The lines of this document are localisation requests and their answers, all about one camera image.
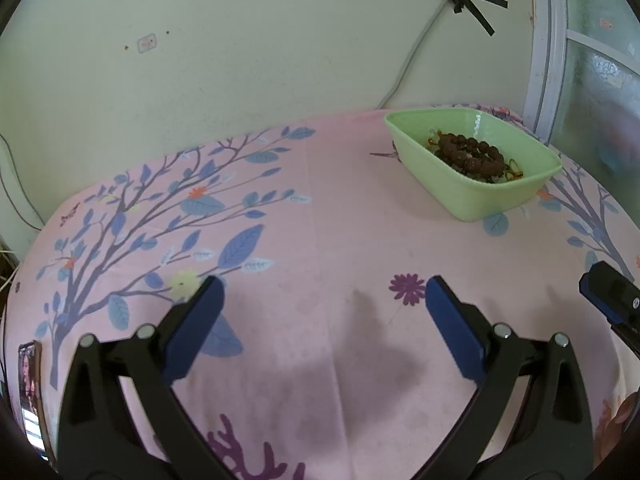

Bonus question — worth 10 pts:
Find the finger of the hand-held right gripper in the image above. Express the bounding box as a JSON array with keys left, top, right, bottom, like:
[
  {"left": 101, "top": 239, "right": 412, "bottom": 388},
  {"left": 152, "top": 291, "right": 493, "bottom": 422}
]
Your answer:
[{"left": 578, "top": 260, "right": 640, "bottom": 329}]

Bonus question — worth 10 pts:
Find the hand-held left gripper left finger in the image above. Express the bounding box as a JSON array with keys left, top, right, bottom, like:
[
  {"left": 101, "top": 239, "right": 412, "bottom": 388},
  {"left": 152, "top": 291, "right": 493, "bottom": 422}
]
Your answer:
[{"left": 56, "top": 275, "right": 226, "bottom": 480}]

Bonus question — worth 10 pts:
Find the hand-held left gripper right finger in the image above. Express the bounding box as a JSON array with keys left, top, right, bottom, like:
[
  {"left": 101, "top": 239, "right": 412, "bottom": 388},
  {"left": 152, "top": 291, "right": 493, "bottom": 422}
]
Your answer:
[{"left": 415, "top": 275, "right": 594, "bottom": 480}]

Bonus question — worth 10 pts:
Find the green plastic basin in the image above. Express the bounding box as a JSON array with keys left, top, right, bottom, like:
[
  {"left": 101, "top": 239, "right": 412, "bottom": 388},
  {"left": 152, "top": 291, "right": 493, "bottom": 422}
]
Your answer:
[{"left": 384, "top": 108, "right": 563, "bottom": 222}]

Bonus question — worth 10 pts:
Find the brown wooden bead bracelet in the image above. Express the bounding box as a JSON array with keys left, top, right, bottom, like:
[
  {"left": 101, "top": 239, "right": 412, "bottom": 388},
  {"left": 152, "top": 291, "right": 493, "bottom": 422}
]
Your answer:
[{"left": 434, "top": 132, "right": 506, "bottom": 176}]

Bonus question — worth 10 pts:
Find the pink floral bedsheet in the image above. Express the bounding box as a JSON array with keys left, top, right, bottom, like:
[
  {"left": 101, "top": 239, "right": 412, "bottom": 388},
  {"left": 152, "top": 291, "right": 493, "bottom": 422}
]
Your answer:
[{"left": 0, "top": 107, "right": 640, "bottom": 480}]

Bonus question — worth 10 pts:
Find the smartphone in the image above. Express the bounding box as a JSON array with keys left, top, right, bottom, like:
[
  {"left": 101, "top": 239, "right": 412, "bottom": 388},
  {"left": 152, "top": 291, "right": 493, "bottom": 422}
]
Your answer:
[{"left": 17, "top": 341, "right": 45, "bottom": 453}]

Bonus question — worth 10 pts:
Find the frosted glass door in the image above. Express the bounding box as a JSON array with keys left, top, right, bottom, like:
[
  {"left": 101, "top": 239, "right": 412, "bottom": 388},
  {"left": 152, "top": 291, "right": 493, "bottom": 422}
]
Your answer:
[{"left": 522, "top": 0, "right": 640, "bottom": 211}]

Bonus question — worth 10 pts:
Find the black wall cable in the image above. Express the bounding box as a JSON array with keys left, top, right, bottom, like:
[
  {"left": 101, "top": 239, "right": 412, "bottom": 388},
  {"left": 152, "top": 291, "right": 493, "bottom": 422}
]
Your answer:
[{"left": 0, "top": 132, "right": 45, "bottom": 232}]

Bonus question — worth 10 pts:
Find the white power cable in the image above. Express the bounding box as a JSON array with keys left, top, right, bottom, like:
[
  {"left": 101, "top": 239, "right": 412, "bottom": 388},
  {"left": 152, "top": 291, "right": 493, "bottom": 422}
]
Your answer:
[{"left": 377, "top": 0, "right": 451, "bottom": 111}]

